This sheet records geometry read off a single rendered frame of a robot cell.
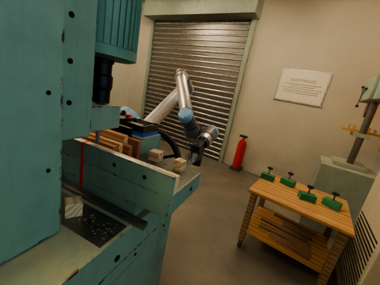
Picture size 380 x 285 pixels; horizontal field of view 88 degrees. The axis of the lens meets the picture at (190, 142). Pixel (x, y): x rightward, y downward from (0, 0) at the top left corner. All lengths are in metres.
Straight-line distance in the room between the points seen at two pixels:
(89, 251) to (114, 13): 0.53
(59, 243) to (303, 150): 3.16
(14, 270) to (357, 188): 2.39
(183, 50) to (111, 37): 3.59
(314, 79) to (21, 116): 3.22
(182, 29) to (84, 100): 3.81
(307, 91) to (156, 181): 2.99
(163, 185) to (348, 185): 2.11
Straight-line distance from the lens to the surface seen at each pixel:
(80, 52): 0.51
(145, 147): 0.76
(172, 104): 1.64
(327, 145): 3.34
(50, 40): 0.43
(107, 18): 0.57
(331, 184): 2.42
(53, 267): 0.50
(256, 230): 1.82
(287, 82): 3.35
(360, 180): 2.42
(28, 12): 0.42
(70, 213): 0.60
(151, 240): 0.72
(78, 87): 0.51
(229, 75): 3.57
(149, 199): 0.53
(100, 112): 0.60
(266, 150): 3.42
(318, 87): 3.31
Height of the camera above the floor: 1.16
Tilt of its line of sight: 15 degrees down
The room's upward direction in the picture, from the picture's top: 11 degrees clockwise
